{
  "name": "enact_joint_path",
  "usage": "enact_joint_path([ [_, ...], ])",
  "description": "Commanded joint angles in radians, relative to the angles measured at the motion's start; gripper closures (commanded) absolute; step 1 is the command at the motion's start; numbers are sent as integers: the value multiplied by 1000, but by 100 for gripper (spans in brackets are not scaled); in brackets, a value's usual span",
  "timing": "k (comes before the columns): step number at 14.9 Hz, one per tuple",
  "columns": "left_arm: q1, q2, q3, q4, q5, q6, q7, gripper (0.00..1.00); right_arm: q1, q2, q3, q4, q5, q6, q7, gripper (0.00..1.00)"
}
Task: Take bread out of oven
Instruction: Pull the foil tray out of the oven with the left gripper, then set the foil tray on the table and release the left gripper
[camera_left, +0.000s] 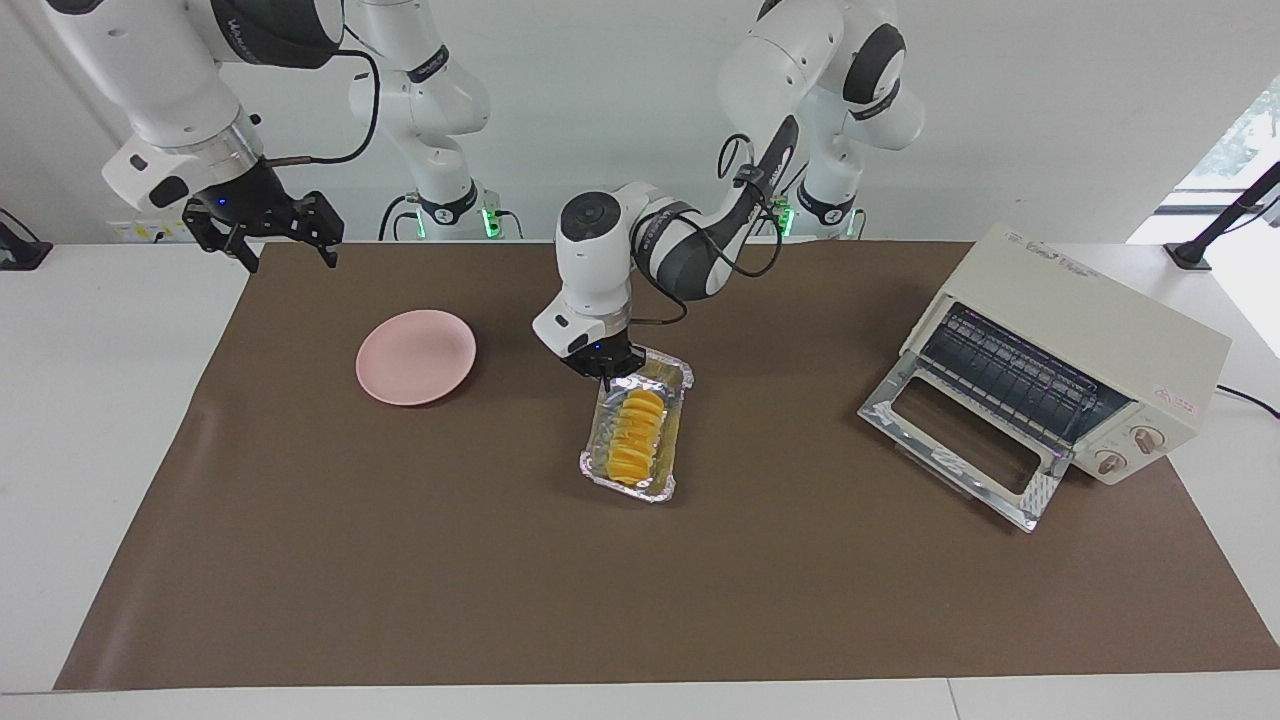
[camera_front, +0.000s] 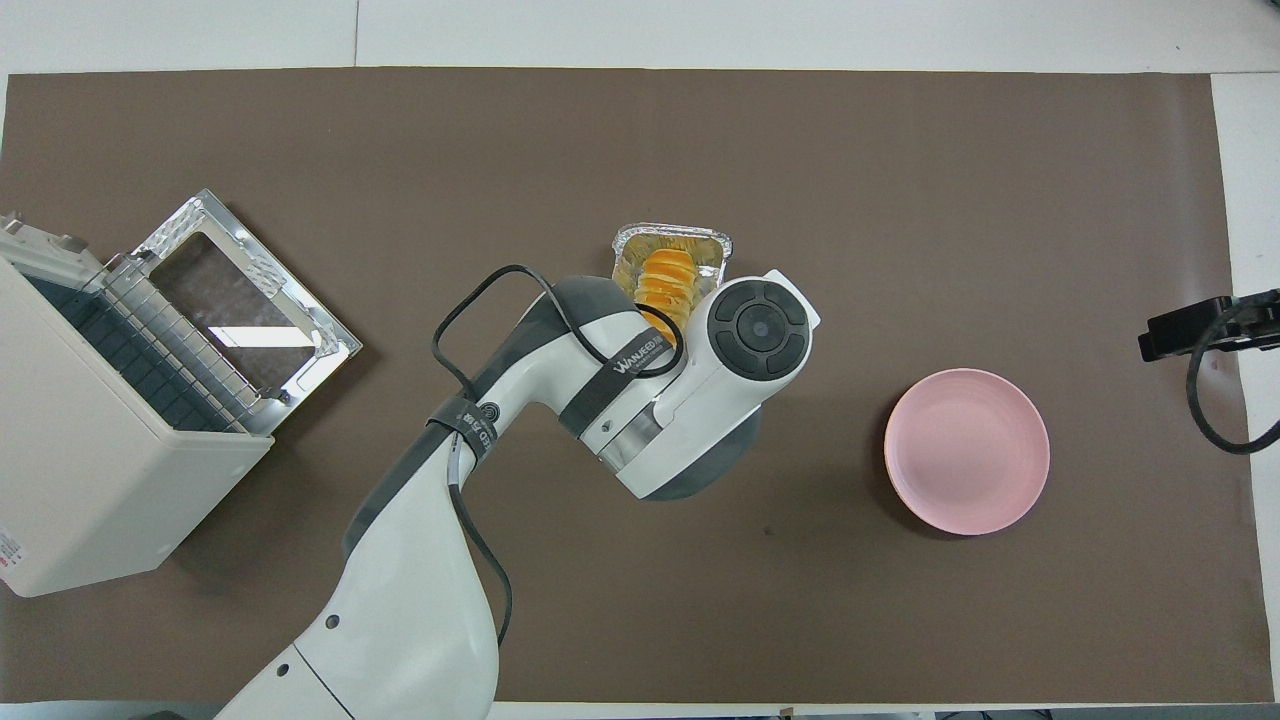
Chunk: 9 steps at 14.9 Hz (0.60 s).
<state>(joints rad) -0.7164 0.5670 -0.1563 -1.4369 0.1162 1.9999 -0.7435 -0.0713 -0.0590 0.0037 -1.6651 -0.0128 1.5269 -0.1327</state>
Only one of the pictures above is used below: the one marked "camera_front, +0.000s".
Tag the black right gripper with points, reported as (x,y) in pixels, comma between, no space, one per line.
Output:
(1262,320)

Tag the golden ridged bread loaf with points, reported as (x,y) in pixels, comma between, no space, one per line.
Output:
(668,275)

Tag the aluminium foil tray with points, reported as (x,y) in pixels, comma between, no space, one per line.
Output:
(625,245)

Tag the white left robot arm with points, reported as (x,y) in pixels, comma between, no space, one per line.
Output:
(420,600)

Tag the glass oven door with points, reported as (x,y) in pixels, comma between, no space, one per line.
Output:
(250,300)

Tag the cream toaster oven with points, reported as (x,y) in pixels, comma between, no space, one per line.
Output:
(90,470)

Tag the pink round plate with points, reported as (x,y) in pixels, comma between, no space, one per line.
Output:
(967,450)

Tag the brown table mat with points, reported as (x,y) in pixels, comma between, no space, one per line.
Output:
(900,200)

